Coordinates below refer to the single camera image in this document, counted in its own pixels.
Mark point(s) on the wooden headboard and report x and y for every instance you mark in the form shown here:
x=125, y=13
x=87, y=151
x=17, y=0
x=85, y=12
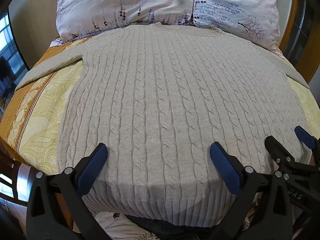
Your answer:
x=291, y=30

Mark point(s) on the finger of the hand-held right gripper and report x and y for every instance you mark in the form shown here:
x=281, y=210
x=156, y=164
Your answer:
x=304, y=136
x=276, y=147

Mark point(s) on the blue floral pillow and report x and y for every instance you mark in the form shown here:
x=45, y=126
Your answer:
x=232, y=7

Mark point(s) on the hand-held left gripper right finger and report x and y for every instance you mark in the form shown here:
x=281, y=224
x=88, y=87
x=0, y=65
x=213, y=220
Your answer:
x=226, y=167

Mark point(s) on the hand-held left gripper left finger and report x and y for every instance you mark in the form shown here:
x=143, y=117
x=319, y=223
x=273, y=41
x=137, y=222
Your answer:
x=93, y=166

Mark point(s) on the white buttoned garment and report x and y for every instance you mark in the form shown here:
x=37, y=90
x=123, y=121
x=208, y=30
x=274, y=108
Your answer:
x=117, y=226

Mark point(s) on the yellow patterned bed sheet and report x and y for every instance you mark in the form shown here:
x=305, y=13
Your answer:
x=37, y=110

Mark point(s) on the pink floral pillow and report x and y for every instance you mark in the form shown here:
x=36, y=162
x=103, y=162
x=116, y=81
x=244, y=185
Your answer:
x=120, y=5

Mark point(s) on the dark jeans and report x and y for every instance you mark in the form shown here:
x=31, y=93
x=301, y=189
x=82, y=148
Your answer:
x=162, y=230

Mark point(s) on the window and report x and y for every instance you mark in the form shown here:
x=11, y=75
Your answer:
x=8, y=55

